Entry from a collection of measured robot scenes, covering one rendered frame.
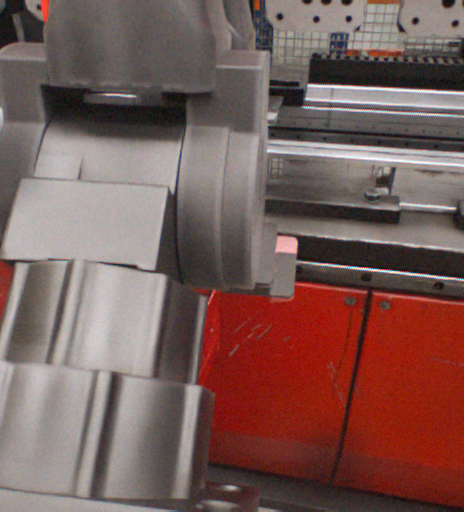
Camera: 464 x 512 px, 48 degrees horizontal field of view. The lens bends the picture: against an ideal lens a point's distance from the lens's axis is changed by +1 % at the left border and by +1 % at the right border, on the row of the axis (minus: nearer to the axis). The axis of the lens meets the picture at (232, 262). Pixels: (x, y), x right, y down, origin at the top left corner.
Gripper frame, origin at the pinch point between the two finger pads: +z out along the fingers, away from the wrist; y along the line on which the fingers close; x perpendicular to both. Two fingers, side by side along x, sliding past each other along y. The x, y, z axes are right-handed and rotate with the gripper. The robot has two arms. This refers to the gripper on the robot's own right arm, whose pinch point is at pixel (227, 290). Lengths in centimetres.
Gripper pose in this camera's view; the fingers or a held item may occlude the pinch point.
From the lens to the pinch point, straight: 56.2
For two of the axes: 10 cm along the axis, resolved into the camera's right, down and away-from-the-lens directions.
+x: -1.2, 8.8, -4.7
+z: 0.6, 4.7, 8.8
